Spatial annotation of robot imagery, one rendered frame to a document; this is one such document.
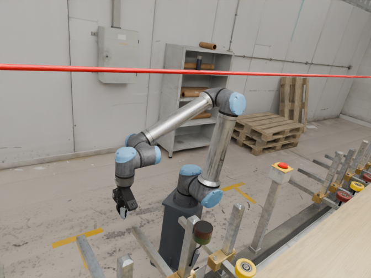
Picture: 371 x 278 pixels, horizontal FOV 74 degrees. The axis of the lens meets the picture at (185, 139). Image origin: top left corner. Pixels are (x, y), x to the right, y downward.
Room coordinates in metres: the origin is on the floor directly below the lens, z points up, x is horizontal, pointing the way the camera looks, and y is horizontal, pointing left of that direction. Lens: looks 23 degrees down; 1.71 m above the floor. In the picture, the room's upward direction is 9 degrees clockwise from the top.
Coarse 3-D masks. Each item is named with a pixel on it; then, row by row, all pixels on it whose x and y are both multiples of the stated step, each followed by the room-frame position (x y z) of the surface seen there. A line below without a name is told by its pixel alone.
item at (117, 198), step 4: (116, 188) 0.99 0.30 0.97; (120, 188) 0.93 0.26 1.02; (124, 188) 0.93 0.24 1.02; (116, 192) 0.97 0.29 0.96; (116, 196) 0.95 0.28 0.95; (120, 196) 0.94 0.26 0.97; (116, 200) 0.96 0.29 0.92; (120, 200) 0.93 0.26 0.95; (120, 204) 0.93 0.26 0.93; (124, 204) 0.94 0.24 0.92
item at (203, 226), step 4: (196, 224) 0.63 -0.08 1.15; (200, 224) 0.63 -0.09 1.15; (204, 224) 0.63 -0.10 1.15; (208, 224) 0.63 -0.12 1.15; (200, 228) 0.61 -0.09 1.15; (204, 228) 0.61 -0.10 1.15; (208, 228) 0.62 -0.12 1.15; (212, 228) 0.62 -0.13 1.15; (204, 232) 0.60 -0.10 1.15; (208, 232) 0.60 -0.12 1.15; (192, 236) 0.63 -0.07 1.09; (192, 240) 0.64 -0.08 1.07; (196, 248) 0.63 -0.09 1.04; (192, 256) 0.64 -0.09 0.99; (192, 260) 0.64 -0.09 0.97
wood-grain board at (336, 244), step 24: (360, 192) 1.44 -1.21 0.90; (336, 216) 1.13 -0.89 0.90; (360, 216) 1.16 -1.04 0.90; (312, 240) 0.91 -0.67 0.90; (336, 240) 0.93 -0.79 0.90; (360, 240) 0.96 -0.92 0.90; (288, 264) 0.75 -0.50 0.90; (312, 264) 0.77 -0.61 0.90; (336, 264) 0.79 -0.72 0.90; (360, 264) 0.81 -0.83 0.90
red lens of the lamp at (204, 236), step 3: (195, 225) 0.62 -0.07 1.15; (195, 228) 0.61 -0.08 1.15; (195, 231) 0.61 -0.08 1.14; (198, 231) 0.60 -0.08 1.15; (195, 234) 0.60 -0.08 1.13; (198, 234) 0.60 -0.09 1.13; (201, 234) 0.59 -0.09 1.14; (204, 234) 0.59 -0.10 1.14; (207, 234) 0.59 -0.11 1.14; (210, 234) 0.60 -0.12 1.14; (198, 237) 0.60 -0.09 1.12; (201, 237) 0.59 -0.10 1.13; (204, 237) 0.59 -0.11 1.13; (207, 237) 0.60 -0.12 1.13
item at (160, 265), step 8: (136, 224) 0.88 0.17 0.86; (136, 232) 0.84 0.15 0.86; (144, 240) 0.80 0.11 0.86; (144, 248) 0.77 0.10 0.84; (152, 248) 0.76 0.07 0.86; (152, 256) 0.72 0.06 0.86; (160, 256) 0.73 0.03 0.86; (160, 264) 0.69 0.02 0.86; (160, 272) 0.68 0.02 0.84; (168, 272) 0.66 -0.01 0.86
